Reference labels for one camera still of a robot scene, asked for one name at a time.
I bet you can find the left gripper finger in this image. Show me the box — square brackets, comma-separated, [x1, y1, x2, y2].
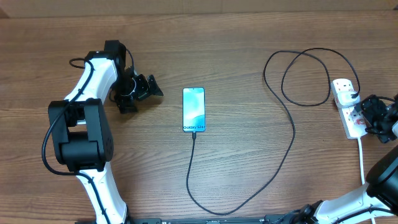
[117, 100, 137, 114]
[147, 75, 164, 96]

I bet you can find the blue Galaxy S24 smartphone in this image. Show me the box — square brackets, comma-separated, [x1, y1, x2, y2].
[182, 87, 206, 133]

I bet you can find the black USB charging cable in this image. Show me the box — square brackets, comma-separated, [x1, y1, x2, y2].
[185, 47, 361, 216]

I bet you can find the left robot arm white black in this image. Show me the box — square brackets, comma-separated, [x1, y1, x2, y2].
[42, 40, 163, 223]

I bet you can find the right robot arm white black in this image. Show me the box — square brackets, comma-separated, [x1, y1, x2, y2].
[290, 95, 397, 224]

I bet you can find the white USB charger plug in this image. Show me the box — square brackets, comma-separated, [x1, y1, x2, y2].
[336, 91, 360, 108]

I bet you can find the white power strip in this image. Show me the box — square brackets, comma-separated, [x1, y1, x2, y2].
[331, 78, 367, 139]

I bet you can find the white power strip cord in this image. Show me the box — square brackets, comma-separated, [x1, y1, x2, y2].
[356, 137, 376, 224]

